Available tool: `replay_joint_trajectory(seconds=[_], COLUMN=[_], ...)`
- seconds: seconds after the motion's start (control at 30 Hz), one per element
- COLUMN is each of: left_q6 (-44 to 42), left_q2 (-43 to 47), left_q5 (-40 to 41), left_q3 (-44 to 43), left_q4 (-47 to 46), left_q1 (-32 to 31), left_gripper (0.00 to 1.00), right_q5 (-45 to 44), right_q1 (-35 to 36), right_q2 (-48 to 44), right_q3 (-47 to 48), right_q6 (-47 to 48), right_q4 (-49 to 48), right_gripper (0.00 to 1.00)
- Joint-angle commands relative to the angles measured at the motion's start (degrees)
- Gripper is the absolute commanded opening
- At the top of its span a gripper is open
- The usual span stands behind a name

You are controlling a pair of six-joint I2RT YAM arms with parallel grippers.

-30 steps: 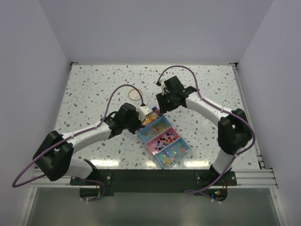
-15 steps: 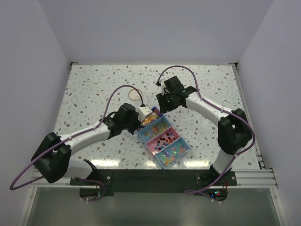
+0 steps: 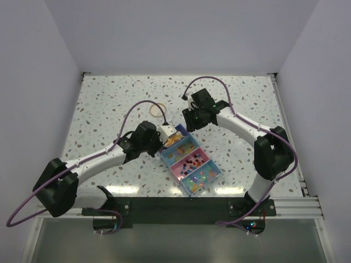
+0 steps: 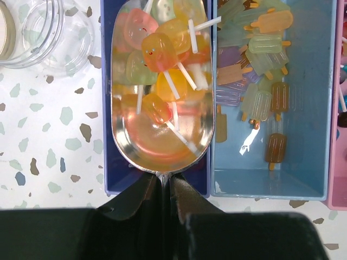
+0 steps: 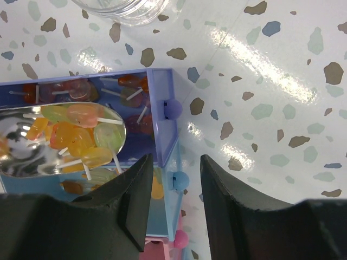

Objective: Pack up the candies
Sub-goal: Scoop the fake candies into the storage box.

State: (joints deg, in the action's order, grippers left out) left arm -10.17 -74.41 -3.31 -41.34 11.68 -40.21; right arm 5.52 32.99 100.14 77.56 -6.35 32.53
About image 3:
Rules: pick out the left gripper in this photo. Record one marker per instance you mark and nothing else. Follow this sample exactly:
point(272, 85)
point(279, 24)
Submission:
point(160, 144)

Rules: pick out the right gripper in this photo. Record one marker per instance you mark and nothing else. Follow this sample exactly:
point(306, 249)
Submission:
point(191, 125)

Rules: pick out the purple candy box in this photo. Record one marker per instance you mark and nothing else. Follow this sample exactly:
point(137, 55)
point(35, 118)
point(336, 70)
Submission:
point(181, 129)

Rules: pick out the pink candy box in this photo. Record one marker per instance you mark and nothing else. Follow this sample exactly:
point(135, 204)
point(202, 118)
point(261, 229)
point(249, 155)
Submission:
point(188, 164)

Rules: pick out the light blue candy box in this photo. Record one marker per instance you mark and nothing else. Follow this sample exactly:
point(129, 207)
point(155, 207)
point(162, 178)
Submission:
point(200, 177)

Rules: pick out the metal scoop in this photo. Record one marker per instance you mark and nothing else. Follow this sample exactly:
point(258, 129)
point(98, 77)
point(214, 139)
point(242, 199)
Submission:
point(173, 139)

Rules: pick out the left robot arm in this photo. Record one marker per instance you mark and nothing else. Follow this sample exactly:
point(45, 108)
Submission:
point(58, 187)

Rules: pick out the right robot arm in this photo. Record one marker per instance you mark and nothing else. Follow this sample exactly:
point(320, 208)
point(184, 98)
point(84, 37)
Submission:
point(272, 151)

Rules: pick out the clear plastic jar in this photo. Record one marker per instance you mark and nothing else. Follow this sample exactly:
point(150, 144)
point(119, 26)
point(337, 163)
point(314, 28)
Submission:
point(170, 117)

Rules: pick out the gold jar lid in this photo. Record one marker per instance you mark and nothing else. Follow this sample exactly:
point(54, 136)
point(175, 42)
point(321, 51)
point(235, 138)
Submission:
point(157, 111)

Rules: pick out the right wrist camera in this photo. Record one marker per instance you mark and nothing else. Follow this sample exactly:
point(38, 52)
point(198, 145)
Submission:
point(191, 104)

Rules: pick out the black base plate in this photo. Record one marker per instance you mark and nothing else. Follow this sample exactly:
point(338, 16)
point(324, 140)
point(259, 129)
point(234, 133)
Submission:
point(125, 212)

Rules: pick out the aluminium frame rail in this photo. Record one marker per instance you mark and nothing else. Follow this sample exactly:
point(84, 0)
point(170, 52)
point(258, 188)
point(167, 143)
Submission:
point(306, 207)

